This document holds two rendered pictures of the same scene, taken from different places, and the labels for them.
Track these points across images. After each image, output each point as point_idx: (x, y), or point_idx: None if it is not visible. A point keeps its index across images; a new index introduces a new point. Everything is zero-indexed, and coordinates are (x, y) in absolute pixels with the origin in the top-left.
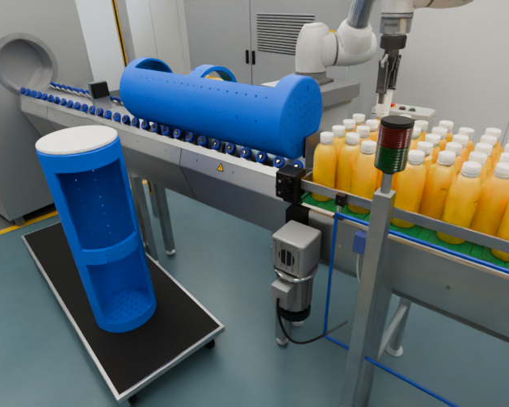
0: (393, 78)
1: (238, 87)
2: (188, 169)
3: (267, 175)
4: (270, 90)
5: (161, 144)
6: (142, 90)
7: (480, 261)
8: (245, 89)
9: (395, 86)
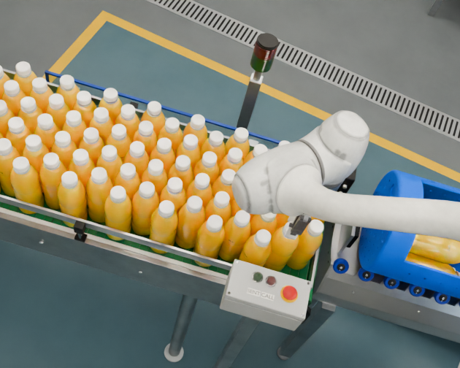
0: (296, 216)
1: None
2: None
3: None
4: (423, 179)
5: None
6: None
7: (179, 110)
8: (457, 188)
9: (290, 231)
